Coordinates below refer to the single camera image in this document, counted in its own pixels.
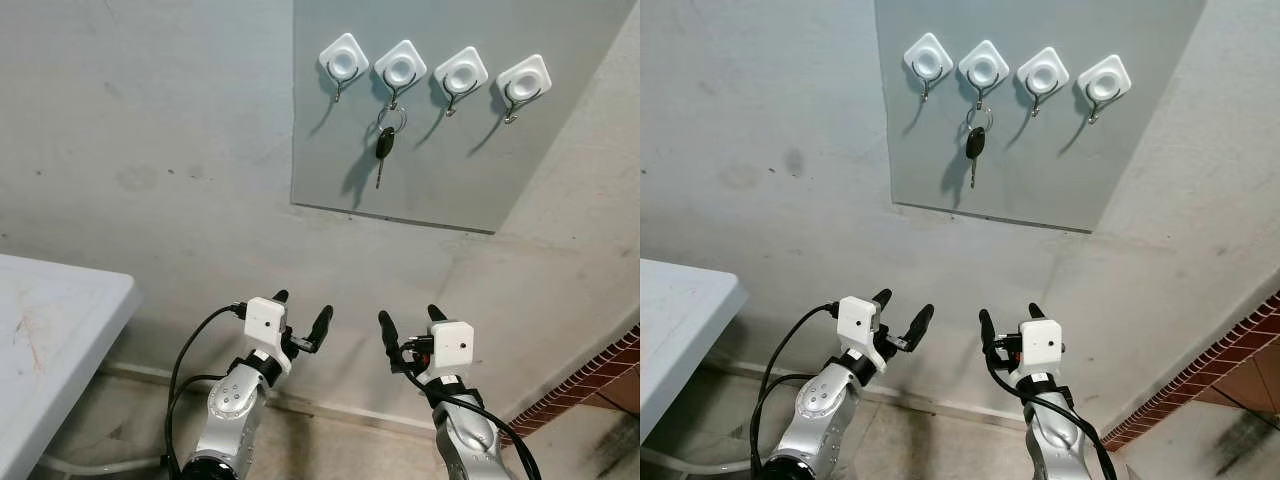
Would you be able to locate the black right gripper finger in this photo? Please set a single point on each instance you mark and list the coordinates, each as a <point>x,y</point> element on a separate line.
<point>988,333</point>
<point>437,313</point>
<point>1036,312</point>
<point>389,335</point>

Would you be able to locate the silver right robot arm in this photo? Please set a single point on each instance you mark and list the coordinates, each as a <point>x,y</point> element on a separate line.
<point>470,435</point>
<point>1060,435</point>

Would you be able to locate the white plastic folding table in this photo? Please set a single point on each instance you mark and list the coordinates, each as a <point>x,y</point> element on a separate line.
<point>50,340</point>
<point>685,320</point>

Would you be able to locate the white table leg bar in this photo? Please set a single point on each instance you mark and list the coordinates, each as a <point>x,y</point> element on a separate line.
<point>100,466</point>
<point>695,463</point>

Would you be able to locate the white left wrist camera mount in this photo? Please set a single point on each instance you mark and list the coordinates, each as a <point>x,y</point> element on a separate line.
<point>264,320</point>
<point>857,320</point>

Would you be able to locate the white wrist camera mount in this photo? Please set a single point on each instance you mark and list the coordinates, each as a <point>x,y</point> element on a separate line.
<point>264,320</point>
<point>857,320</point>
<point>451,345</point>
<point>1040,344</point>

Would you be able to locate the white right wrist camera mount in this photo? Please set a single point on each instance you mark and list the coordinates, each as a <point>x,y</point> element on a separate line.
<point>1040,344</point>
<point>451,345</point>

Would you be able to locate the grey wall board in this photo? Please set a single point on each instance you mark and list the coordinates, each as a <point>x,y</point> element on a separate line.
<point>450,175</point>
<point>1040,175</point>

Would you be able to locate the red brick wall strip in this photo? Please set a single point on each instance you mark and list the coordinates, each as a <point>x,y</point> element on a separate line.
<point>1200,370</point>
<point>580,378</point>

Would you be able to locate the white square wall hook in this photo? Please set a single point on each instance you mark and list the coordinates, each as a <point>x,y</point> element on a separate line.
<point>461,73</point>
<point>524,80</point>
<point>344,58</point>
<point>1104,80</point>
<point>400,66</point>
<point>984,66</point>
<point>1043,73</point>
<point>928,58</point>

